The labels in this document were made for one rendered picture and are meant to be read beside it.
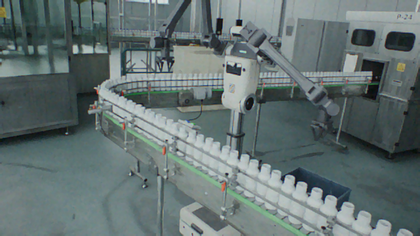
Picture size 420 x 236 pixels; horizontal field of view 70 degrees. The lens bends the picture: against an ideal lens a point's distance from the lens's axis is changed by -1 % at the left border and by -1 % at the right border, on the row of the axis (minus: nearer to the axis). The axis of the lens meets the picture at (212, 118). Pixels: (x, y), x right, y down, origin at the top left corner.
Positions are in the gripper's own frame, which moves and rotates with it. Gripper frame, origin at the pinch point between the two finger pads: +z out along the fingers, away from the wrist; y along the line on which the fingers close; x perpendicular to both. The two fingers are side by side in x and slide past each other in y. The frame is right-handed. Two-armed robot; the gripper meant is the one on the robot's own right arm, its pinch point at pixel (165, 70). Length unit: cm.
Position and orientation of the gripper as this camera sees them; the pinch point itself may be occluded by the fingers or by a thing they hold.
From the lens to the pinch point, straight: 200.4
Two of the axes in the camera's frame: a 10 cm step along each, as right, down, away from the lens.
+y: -7.3, 1.7, -6.6
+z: -0.7, 9.4, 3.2
